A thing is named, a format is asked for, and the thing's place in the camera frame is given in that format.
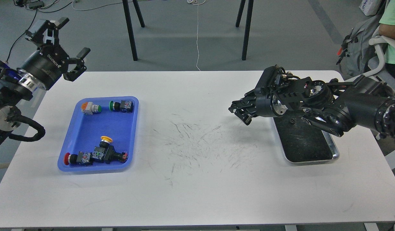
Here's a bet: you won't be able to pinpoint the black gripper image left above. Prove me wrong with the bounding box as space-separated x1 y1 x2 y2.
19 17 91 91

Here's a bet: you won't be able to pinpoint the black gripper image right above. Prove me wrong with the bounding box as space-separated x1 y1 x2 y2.
229 91 288 125

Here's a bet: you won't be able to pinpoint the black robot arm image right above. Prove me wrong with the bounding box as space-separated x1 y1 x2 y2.
228 65 395 138

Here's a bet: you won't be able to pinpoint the silver metal tray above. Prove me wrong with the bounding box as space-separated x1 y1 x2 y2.
273 109 340 165

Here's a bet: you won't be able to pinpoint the blue plastic tray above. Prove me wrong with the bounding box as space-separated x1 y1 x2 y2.
58 96 139 173

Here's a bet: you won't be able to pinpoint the black table leg left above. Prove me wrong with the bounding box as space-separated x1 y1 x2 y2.
122 0 145 61

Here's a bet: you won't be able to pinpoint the black table leg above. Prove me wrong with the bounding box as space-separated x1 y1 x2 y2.
235 0 254 61
122 0 145 61

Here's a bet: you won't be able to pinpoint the green push button black body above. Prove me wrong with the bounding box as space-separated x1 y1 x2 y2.
109 100 134 113

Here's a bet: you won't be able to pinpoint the black table leg right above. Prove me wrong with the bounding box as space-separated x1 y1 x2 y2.
235 0 254 61

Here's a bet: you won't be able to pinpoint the yellow mushroom push button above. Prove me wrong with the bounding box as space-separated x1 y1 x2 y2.
99 136 113 148

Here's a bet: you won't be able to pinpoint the grey backpack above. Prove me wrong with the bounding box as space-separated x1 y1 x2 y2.
336 14 382 80

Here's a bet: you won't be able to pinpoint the person in green shirt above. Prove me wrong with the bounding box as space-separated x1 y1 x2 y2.
378 0 395 78

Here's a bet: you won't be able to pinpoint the black floor cable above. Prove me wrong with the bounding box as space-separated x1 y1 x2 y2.
0 0 76 78

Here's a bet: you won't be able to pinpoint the orange green push button switch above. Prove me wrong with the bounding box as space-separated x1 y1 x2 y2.
80 101 102 115

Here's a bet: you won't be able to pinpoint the black switch red terminals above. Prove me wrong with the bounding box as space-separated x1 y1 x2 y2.
91 146 129 164

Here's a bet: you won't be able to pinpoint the red push button switch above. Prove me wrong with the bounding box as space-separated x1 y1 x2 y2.
63 151 93 166

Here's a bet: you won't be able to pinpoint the white hanging cord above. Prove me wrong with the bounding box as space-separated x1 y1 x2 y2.
187 0 206 71

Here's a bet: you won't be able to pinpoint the white frame chair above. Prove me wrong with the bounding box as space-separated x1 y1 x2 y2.
350 27 395 92

